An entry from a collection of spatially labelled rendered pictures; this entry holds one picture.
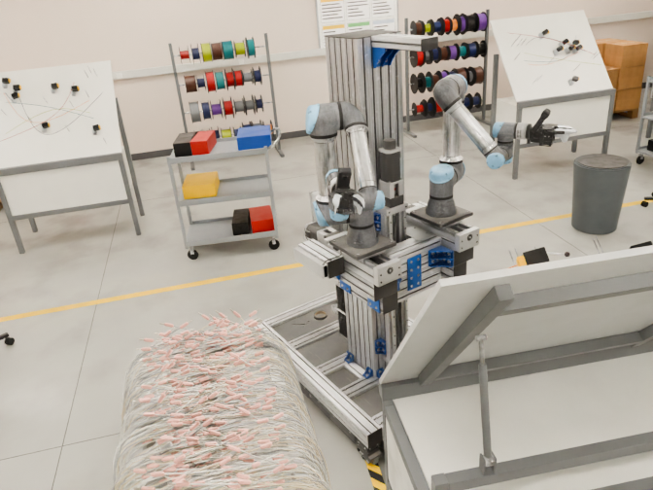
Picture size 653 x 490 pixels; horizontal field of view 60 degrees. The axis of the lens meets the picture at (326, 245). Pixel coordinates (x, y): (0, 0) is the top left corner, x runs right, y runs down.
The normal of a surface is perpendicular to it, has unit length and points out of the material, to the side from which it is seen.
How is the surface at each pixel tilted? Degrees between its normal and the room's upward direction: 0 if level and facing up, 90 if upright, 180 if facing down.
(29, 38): 90
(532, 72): 50
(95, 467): 0
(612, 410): 0
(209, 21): 90
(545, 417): 0
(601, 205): 94
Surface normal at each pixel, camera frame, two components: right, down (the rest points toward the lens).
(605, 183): -0.23, 0.50
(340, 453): -0.08, -0.90
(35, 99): 0.11, -0.26
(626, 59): 0.22, 0.41
